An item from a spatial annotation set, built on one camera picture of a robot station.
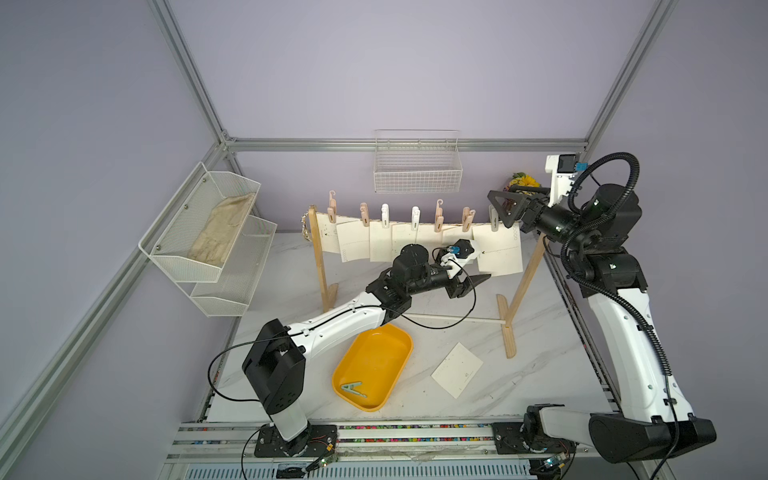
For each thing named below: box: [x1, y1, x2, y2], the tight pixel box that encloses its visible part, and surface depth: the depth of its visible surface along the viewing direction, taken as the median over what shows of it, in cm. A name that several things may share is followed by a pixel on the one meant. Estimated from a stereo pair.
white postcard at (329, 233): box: [316, 212, 344, 253], surface depth 69 cm
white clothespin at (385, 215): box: [381, 203, 389, 229], surface depth 65 cm
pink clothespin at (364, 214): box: [359, 202, 370, 227], surface depth 64 cm
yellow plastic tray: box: [332, 323, 414, 412], surface depth 88 cm
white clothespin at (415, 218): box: [411, 206, 421, 231], surface depth 64 cm
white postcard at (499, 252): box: [472, 222, 523, 277], surface depth 67 cm
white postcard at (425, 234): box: [392, 224, 443, 262], surface depth 67 cm
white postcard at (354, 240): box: [336, 220, 370, 263], surface depth 69 cm
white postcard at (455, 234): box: [442, 225, 474, 246], surface depth 66 cm
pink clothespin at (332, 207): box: [327, 190, 337, 224], surface depth 64 cm
